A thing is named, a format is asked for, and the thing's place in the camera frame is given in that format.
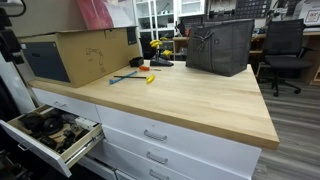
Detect small black tray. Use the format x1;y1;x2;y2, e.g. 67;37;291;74
129;57;144;67

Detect blue plastic strip tool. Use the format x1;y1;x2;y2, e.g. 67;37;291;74
109;71;138;84

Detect white shelving unit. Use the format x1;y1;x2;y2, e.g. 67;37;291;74
133;0;205;40

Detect dark grey tote bag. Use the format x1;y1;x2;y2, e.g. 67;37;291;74
186;19;255;77

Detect white power adapter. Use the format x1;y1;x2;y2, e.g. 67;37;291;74
75;117;97;130

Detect large cardboard box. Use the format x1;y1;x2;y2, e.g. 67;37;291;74
19;27;140;87

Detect red poster board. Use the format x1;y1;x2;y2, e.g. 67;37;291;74
77;0;135;30

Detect black round pouch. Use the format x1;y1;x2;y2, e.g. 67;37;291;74
20;114;63;135

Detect black office chair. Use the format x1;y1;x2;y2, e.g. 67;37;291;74
262;19;312;97

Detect yellow handled T wrench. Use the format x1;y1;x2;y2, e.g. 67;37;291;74
129;74;155;84

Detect orange handled screwdriver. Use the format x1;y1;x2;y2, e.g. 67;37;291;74
139;66;161;71

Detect black tool stand yellow handles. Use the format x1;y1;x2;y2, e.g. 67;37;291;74
150;39;173;67

